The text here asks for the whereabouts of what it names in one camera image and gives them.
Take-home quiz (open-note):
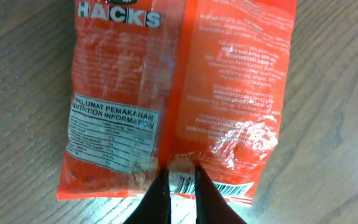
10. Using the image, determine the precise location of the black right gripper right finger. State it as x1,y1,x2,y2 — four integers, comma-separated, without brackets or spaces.
195,166,246,224

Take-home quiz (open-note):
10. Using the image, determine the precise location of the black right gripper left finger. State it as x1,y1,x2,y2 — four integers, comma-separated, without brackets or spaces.
124,169,171,224

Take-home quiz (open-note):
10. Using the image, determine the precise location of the red snack bag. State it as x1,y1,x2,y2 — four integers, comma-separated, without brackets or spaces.
57,0,296,206

